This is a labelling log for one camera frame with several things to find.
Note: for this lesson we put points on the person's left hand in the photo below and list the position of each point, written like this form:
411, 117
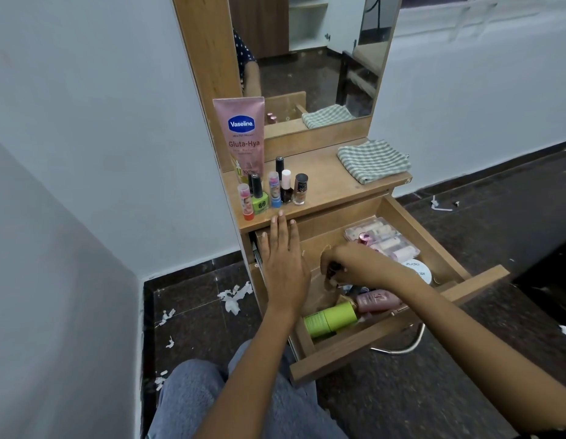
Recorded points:
285, 265

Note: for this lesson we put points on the person's right hand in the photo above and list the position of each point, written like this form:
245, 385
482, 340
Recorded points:
360, 265

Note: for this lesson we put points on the clear perfume bottle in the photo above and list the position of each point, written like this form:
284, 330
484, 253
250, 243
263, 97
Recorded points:
365, 239

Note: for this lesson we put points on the glitter capped nail polish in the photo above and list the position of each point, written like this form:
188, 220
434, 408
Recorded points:
334, 270

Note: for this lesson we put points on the clear box of mini bottles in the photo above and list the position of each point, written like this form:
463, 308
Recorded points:
392, 244

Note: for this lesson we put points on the pink bottle with white cap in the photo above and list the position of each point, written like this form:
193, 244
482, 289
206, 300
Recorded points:
379, 301

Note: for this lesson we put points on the white round jar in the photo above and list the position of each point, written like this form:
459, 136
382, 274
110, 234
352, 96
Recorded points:
422, 269

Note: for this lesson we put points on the green cylindrical stick container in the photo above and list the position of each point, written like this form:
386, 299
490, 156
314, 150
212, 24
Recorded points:
331, 320

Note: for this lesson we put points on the nude nail polish bottle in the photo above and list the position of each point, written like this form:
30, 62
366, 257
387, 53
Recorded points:
300, 189

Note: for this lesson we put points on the white capped nail polish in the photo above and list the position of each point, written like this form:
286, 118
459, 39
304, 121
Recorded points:
286, 187

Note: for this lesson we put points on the gold nail polish bottle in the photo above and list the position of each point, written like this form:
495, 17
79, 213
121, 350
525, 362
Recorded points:
280, 164

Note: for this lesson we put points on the wooden drawer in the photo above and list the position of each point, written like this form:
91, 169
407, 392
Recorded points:
470, 288

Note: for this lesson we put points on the pink Vaseline lotion tube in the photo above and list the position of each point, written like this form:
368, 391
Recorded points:
239, 137

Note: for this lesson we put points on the person's right forearm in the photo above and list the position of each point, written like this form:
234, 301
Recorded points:
484, 347

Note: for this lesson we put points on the person's left forearm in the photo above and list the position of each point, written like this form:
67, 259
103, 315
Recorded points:
251, 374

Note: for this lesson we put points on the person's grey jeans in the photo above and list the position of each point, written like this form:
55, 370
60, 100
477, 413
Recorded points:
187, 397

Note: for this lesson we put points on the torn white paper pile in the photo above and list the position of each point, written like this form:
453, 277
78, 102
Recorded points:
232, 299

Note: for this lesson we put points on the wooden dressing table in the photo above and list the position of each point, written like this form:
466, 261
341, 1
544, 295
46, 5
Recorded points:
319, 178

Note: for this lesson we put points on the green checked cloth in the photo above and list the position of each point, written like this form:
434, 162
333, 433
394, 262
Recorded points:
374, 162

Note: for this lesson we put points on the white paper scrap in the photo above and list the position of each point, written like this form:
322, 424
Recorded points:
165, 317
170, 342
160, 380

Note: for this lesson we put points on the dressing table mirror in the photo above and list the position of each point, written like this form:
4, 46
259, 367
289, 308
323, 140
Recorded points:
310, 73

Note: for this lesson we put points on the white barred window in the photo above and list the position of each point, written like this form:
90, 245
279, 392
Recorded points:
447, 20

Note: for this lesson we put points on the metal drawer rail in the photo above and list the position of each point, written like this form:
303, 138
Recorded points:
258, 258

